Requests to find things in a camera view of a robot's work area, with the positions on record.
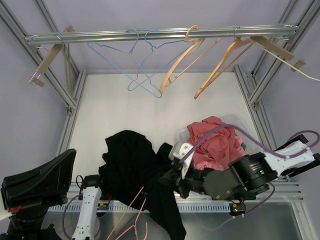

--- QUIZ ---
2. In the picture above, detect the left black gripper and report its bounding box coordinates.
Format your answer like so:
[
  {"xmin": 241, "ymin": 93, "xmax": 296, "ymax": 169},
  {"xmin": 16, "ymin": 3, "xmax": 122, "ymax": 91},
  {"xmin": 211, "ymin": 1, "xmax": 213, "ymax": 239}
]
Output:
[{"xmin": 0, "ymin": 147, "xmax": 77, "ymax": 240}]

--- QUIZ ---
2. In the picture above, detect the black garment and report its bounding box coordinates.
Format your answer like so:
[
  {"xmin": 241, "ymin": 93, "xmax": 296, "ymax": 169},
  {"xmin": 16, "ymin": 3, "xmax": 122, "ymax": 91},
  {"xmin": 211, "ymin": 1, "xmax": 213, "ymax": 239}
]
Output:
[{"xmin": 98, "ymin": 130, "xmax": 187, "ymax": 240}]

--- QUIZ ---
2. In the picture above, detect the dark pink t shirt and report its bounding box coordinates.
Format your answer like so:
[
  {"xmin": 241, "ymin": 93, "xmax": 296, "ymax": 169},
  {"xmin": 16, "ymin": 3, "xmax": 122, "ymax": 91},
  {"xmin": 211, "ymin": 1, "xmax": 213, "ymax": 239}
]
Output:
[{"xmin": 187, "ymin": 116, "xmax": 246, "ymax": 169}]

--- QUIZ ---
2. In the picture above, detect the pink wire hanger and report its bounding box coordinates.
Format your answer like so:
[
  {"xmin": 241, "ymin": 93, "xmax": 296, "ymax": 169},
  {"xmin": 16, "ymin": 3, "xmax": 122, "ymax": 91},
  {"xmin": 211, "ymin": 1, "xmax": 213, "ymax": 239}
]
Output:
[{"xmin": 106, "ymin": 187, "xmax": 147, "ymax": 240}]

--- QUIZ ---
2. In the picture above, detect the light wooden hanger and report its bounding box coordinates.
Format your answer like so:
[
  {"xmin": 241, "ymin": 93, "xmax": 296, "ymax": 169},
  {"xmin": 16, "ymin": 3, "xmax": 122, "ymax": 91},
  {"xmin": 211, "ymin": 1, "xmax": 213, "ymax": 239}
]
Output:
[{"xmin": 159, "ymin": 25, "xmax": 223, "ymax": 94}]

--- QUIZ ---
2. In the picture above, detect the light pink t shirt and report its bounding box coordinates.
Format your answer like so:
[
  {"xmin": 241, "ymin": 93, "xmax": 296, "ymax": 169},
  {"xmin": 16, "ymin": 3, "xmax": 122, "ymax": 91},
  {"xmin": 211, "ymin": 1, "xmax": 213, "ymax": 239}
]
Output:
[{"xmin": 195, "ymin": 161, "xmax": 224, "ymax": 171}]

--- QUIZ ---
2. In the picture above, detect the blue t shirt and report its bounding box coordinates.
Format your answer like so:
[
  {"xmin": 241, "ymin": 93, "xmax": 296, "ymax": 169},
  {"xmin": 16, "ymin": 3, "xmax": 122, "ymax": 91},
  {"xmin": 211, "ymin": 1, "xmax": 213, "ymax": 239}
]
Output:
[{"xmin": 235, "ymin": 135, "xmax": 247, "ymax": 155}]

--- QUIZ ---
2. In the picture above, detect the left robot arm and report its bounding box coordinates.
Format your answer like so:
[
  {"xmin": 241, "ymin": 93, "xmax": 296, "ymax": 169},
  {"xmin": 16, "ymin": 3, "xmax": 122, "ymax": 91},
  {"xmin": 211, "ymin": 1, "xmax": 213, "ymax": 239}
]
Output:
[{"xmin": 0, "ymin": 149, "xmax": 107, "ymax": 240}]

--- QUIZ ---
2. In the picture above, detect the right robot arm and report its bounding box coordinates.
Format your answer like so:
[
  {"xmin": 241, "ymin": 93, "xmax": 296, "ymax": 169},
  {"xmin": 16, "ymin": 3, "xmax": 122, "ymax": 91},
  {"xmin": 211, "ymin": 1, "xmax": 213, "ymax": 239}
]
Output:
[{"xmin": 159, "ymin": 135, "xmax": 320, "ymax": 201}]

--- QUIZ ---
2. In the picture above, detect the left pale wooden hanger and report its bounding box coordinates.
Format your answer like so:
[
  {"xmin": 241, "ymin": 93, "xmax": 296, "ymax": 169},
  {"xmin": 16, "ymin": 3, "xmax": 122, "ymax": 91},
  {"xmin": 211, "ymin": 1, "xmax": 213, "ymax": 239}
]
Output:
[{"xmin": 29, "ymin": 36, "xmax": 72, "ymax": 90}]

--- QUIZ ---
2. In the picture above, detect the orange wooden hanger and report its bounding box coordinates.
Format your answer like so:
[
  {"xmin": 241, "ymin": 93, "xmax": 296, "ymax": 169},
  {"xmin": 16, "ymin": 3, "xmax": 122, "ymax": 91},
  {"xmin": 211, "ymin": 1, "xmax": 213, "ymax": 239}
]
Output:
[{"xmin": 194, "ymin": 37, "xmax": 253, "ymax": 100}]

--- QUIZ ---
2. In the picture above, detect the pale flat wooden hanger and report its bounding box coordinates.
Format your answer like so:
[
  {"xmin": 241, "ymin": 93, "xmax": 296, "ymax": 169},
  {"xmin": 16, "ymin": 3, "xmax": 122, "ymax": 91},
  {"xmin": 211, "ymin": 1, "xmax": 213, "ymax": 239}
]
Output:
[{"xmin": 246, "ymin": 36, "xmax": 320, "ymax": 82}]

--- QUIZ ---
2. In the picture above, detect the white plastic basket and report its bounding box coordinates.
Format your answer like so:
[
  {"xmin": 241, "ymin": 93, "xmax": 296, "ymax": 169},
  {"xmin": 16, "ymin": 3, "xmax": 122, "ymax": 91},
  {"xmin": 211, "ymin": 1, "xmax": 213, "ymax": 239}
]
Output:
[{"xmin": 175, "ymin": 112, "xmax": 264, "ymax": 155}]

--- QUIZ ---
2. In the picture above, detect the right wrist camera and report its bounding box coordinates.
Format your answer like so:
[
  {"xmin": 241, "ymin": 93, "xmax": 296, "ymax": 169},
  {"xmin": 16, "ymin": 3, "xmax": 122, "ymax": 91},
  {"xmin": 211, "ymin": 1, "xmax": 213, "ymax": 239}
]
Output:
[{"xmin": 168, "ymin": 141, "xmax": 194, "ymax": 180}]

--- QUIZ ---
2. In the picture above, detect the white cable duct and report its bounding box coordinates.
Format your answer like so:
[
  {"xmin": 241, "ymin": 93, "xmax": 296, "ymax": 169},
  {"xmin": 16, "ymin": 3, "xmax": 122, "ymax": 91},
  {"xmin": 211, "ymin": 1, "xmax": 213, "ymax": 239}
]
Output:
[{"xmin": 48, "ymin": 202, "xmax": 231, "ymax": 213}]

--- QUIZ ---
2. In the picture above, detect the front aluminium rail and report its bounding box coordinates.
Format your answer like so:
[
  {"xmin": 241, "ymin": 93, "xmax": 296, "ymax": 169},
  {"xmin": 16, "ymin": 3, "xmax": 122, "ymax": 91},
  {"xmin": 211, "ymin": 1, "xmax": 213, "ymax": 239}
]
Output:
[{"xmin": 67, "ymin": 181, "xmax": 305, "ymax": 203}]

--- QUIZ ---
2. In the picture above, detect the aluminium hanging rail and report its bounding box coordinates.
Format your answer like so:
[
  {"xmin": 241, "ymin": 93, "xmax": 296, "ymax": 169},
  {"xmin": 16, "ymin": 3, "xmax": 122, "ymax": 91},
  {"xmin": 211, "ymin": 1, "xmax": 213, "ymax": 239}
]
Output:
[{"xmin": 24, "ymin": 24, "xmax": 300, "ymax": 45}]

